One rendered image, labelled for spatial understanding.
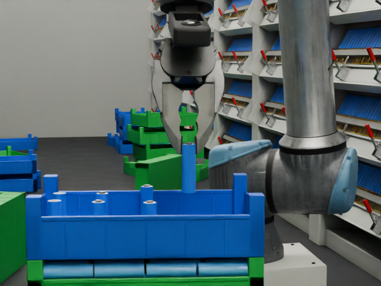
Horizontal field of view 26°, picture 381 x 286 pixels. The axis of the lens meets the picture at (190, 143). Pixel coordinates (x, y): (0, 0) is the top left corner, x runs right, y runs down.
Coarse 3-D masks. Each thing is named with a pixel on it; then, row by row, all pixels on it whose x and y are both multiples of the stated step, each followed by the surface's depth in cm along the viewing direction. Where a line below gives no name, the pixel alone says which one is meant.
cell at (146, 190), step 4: (144, 184) 120; (148, 184) 120; (144, 188) 119; (148, 188) 119; (152, 188) 119; (144, 192) 119; (148, 192) 119; (152, 192) 119; (144, 196) 119; (148, 196) 119; (152, 196) 119; (144, 200) 119
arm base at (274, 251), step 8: (272, 216) 191; (272, 224) 191; (264, 232) 188; (272, 232) 190; (264, 240) 188; (272, 240) 190; (280, 240) 193; (264, 248) 187; (272, 248) 191; (280, 248) 191; (264, 256) 186; (272, 256) 188; (280, 256) 190
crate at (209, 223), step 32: (96, 192) 123; (128, 192) 123; (160, 192) 123; (224, 192) 124; (32, 224) 103; (64, 224) 103; (96, 224) 103; (128, 224) 104; (160, 224) 104; (192, 224) 104; (224, 224) 104; (256, 224) 104; (32, 256) 103; (64, 256) 104; (96, 256) 104; (128, 256) 104; (160, 256) 104; (192, 256) 104; (224, 256) 105; (256, 256) 105
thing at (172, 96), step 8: (168, 88) 107; (176, 88) 107; (168, 96) 107; (176, 96) 107; (168, 104) 107; (176, 104) 107; (168, 112) 106; (176, 112) 106; (168, 120) 106; (176, 120) 106; (168, 128) 106; (176, 128) 106; (168, 136) 107; (176, 136) 106; (176, 144) 106
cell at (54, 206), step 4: (48, 200) 107; (52, 200) 107; (56, 200) 107; (60, 200) 107; (48, 204) 106; (52, 204) 106; (56, 204) 106; (60, 204) 106; (48, 208) 106; (52, 208) 106; (56, 208) 106; (60, 208) 106; (48, 212) 106; (52, 212) 106; (56, 212) 106; (60, 212) 106
